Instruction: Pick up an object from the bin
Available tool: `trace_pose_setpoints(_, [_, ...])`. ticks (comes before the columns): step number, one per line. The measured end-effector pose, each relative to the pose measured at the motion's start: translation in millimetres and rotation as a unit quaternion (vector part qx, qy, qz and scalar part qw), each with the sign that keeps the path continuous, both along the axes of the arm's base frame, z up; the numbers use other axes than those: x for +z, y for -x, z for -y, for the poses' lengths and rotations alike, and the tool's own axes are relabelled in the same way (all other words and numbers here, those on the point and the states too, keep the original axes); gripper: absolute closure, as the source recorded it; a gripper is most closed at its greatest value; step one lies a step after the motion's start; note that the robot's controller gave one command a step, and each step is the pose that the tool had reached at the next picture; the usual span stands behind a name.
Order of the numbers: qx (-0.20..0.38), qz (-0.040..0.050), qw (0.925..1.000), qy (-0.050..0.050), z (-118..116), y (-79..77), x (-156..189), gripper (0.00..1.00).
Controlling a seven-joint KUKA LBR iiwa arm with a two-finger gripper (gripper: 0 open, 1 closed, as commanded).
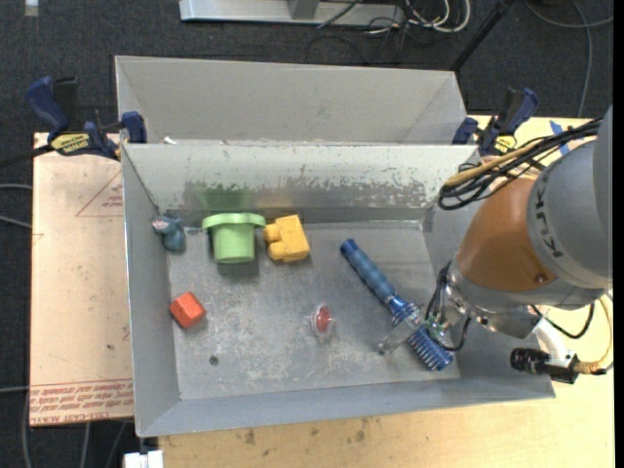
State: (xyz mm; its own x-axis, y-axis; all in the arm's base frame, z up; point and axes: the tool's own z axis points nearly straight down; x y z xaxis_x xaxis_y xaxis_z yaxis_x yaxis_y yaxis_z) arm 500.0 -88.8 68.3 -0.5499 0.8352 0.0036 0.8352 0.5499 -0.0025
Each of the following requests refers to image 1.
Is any green plastic cup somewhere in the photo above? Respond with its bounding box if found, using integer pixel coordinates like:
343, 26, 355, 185
201, 212, 267, 265

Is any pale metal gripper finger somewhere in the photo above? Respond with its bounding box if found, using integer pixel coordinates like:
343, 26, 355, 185
378, 320, 428, 356

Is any blue dish brush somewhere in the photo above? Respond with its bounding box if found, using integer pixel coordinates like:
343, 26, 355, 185
339, 238, 455, 372

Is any black cylinder on white bracket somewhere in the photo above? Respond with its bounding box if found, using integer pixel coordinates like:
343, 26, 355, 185
509, 316, 608, 385

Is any red and clear small top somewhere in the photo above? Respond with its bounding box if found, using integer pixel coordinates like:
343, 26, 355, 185
305, 301, 337, 343

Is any blue-grey toy mouse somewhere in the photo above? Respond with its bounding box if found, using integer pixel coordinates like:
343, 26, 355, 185
151, 215, 187, 254

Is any orange-red block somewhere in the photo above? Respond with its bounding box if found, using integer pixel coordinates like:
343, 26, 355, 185
169, 291, 208, 330

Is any grey metal bin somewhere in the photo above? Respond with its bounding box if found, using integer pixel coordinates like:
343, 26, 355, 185
114, 55, 557, 439

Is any brown cardboard board red print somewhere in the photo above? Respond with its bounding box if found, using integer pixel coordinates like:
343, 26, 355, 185
28, 132, 136, 428

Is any yellow toy building block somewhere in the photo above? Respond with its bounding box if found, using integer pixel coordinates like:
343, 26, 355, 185
263, 214, 312, 263

